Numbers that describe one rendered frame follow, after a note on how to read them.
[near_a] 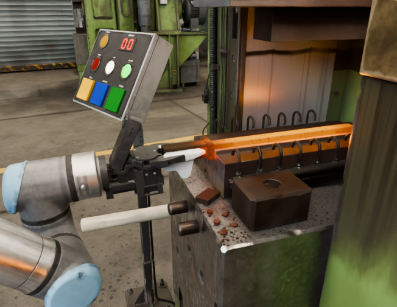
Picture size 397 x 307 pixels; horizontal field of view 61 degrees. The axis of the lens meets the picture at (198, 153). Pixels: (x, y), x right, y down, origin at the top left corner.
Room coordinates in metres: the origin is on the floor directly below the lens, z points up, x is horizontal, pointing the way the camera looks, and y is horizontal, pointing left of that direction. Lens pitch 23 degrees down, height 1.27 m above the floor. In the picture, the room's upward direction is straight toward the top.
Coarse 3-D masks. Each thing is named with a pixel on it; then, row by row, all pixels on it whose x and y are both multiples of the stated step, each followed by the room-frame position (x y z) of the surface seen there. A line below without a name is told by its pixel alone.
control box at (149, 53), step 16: (112, 32) 1.24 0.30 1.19; (128, 32) 1.17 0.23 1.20; (96, 48) 1.26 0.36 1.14; (112, 48) 1.19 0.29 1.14; (128, 48) 1.12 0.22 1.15; (144, 48) 1.06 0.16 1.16; (160, 48) 1.07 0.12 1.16; (144, 64) 1.03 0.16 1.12; (160, 64) 1.07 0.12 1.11; (80, 80) 1.24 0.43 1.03; (96, 80) 1.17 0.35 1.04; (112, 80) 1.10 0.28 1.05; (128, 80) 1.04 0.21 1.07; (144, 80) 1.03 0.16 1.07; (128, 96) 1.00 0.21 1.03; (144, 96) 1.03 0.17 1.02; (112, 112) 1.02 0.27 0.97; (144, 112) 1.03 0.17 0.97
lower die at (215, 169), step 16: (272, 128) 0.84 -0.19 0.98; (288, 128) 0.84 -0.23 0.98; (304, 128) 0.81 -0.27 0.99; (256, 144) 0.68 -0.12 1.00; (272, 144) 0.68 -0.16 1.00; (288, 144) 0.69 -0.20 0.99; (304, 144) 0.70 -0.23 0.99; (336, 144) 0.70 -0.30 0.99; (208, 160) 0.68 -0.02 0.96; (224, 160) 0.61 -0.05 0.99; (256, 160) 0.62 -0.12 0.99; (272, 160) 0.63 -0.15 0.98; (288, 160) 0.64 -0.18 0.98; (304, 160) 0.65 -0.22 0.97; (320, 160) 0.66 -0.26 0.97; (208, 176) 0.68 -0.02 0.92; (224, 176) 0.60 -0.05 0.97; (336, 176) 0.68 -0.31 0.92; (224, 192) 0.60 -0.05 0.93
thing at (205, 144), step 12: (276, 132) 0.73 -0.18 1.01; (288, 132) 0.73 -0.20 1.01; (300, 132) 0.73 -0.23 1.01; (312, 132) 0.73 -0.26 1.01; (324, 132) 0.74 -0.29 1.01; (336, 132) 0.75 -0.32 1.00; (348, 132) 0.76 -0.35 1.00; (168, 144) 0.65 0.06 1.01; (180, 144) 0.65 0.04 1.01; (192, 144) 0.65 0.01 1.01; (204, 144) 0.65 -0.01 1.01; (216, 144) 0.66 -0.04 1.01; (228, 144) 0.66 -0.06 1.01; (240, 144) 0.67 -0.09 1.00; (204, 156) 0.65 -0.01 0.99
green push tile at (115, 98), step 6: (114, 90) 1.05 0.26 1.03; (120, 90) 1.03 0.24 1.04; (108, 96) 1.06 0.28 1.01; (114, 96) 1.04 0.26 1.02; (120, 96) 1.02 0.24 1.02; (108, 102) 1.04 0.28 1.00; (114, 102) 1.02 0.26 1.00; (120, 102) 1.01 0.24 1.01; (108, 108) 1.03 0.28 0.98; (114, 108) 1.01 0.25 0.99
